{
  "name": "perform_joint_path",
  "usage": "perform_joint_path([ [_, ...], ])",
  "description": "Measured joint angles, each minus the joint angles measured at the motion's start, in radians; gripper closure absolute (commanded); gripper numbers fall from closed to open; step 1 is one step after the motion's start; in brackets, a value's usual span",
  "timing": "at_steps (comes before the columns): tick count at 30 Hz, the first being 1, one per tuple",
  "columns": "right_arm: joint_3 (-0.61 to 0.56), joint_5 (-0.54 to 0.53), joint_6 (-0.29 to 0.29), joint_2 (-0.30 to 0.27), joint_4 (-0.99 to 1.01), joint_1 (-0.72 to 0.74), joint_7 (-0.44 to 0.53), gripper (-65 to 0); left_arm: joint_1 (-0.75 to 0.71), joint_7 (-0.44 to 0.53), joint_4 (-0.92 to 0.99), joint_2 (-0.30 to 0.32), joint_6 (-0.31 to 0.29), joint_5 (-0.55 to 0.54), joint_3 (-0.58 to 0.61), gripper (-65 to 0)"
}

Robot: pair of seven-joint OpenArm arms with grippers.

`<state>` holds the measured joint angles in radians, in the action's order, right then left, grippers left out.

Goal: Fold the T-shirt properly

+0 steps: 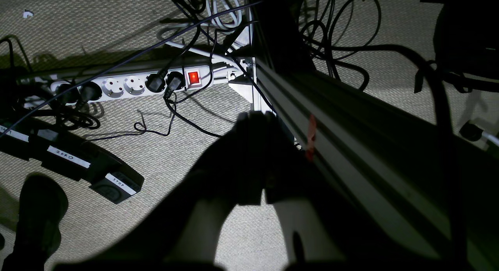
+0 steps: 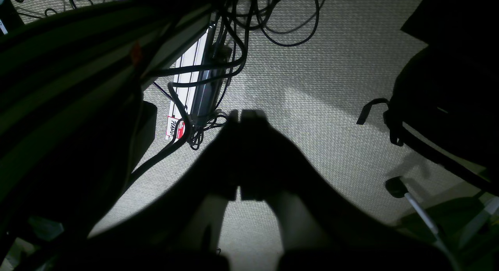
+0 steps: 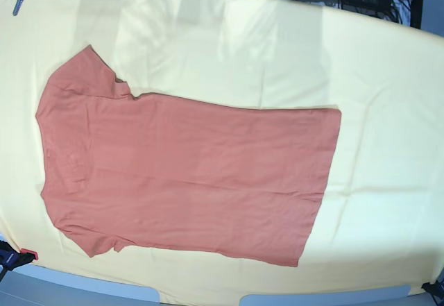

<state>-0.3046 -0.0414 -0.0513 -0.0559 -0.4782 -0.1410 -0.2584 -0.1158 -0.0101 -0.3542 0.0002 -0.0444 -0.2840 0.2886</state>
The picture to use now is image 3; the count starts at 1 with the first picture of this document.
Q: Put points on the pale yellow table cloth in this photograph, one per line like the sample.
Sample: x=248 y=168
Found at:
x=381 y=220

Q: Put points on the black clamp at right corner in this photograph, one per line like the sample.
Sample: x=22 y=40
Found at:
x=436 y=291

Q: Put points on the terracotta orange T-shirt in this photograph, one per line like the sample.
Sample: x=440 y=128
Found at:
x=172 y=173

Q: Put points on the black upright panel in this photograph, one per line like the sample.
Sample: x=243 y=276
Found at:
x=416 y=13

